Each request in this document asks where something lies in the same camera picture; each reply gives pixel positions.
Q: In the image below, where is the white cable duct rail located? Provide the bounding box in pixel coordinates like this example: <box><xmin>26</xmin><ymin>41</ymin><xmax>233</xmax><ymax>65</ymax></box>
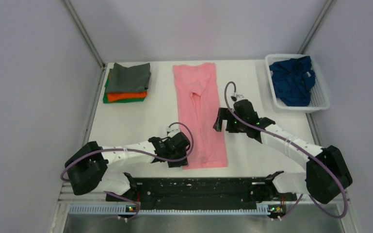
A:
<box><xmin>68</xmin><ymin>203</ymin><xmax>270</xmax><ymax>216</ymax></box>

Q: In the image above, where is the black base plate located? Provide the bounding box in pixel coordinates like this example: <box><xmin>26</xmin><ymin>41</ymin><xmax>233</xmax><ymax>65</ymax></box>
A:
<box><xmin>124</xmin><ymin>177</ymin><xmax>297</xmax><ymax>210</ymax></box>

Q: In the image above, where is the left aluminium frame post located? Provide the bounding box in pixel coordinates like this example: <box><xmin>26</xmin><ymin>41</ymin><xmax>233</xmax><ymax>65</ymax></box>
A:
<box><xmin>61</xmin><ymin>0</ymin><xmax>105</xmax><ymax>69</ymax></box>

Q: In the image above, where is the grey folded t shirt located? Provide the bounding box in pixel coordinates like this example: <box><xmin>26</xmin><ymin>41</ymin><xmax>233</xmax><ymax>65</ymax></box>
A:
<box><xmin>106</xmin><ymin>63</ymin><xmax>151</xmax><ymax>94</ymax></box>

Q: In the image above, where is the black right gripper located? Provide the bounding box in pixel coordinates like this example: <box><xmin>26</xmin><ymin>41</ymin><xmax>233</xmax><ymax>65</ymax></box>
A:
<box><xmin>213</xmin><ymin>108</ymin><xmax>247</xmax><ymax>133</ymax></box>

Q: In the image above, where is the green folded t shirt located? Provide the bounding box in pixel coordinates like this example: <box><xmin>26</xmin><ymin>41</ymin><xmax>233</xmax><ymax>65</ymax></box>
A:
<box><xmin>102</xmin><ymin>77</ymin><xmax>147</xmax><ymax>104</ymax></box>

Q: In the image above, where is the pink t shirt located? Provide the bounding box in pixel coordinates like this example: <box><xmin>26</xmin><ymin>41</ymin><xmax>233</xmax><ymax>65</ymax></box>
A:
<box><xmin>173</xmin><ymin>63</ymin><xmax>228</xmax><ymax>169</ymax></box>

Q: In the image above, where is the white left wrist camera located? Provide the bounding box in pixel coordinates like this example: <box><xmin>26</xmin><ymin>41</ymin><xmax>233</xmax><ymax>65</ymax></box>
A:
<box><xmin>166</xmin><ymin>127</ymin><xmax>181</xmax><ymax>137</ymax></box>

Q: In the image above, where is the aluminium frame post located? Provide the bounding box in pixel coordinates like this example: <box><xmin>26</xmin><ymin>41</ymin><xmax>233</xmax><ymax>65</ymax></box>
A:
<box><xmin>297</xmin><ymin>0</ymin><xmax>337</xmax><ymax>54</ymax></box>
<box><xmin>61</xmin><ymin>0</ymin><xmax>105</xmax><ymax>69</ymax></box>

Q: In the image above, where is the white plastic basket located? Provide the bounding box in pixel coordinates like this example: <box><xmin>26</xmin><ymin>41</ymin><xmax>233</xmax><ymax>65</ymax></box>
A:
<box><xmin>265</xmin><ymin>54</ymin><xmax>330</xmax><ymax>113</ymax></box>

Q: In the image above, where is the blue t shirt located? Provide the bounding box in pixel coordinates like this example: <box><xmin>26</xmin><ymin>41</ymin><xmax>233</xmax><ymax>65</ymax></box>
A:
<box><xmin>269</xmin><ymin>56</ymin><xmax>316</xmax><ymax>107</ymax></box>

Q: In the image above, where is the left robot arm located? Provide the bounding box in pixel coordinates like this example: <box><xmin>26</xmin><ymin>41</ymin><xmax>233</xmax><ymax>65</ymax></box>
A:
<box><xmin>61</xmin><ymin>129</ymin><xmax>195</xmax><ymax>201</ymax></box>

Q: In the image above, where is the right aluminium frame post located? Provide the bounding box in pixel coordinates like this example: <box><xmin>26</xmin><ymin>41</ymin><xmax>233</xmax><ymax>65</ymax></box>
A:
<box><xmin>297</xmin><ymin>0</ymin><xmax>337</xmax><ymax>54</ymax></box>

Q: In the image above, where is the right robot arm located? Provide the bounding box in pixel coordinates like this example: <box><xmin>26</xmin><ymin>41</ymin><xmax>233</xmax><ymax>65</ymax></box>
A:
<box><xmin>213</xmin><ymin>99</ymin><xmax>353</xmax><ymax>204</ymax></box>

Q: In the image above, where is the orange folded t shirt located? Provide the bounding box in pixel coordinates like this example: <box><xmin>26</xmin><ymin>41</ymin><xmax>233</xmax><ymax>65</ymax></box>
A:
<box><xmin>106</xmin><ymin>72</ymin><xmax>148</xmax><ymax>103</ymax></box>

